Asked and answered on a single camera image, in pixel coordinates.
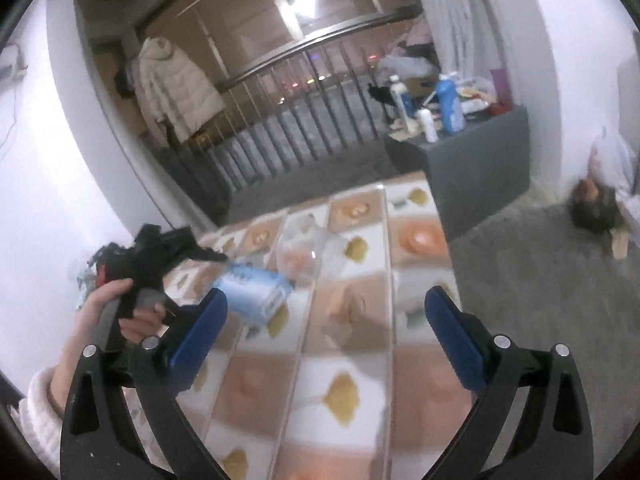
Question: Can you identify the purple cup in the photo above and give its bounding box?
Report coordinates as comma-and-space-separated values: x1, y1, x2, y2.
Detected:
490, 68, 513, 110

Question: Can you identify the clear plastic cup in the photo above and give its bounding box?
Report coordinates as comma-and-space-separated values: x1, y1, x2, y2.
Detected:
276, 216, 326, 284

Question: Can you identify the grey curtain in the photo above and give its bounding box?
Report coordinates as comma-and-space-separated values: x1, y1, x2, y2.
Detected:
420, 0, 506, 80

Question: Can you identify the beige hanging puffer jacket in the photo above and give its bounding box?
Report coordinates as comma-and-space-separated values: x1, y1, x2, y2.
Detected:
131, 37, 226, 145

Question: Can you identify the person's left forearm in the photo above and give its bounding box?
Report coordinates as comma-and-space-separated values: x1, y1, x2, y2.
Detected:
17, 328, 91, 479

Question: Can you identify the metal balcony railing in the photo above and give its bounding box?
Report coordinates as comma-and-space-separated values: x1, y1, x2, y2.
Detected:
142, 6, 421, 220

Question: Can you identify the patterned floral tablecloth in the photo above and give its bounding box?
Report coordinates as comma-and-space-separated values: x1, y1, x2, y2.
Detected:
178, 172, 472, 479

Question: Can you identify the dark grey cabinet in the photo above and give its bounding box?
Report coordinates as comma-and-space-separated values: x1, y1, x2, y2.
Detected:
384, 105, 530, 242

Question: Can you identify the blue detergent bottle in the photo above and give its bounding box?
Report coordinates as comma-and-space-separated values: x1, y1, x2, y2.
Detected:
435, 74, 465, 134

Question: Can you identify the person's left hand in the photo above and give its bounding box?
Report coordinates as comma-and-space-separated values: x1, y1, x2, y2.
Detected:
75, 278, 166, 344

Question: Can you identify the blue white tissue box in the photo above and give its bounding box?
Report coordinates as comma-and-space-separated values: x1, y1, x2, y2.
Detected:
213, 263, 293, 327

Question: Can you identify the small white bottle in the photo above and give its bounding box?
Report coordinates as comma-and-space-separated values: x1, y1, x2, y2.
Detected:
416, 108, 438, 143

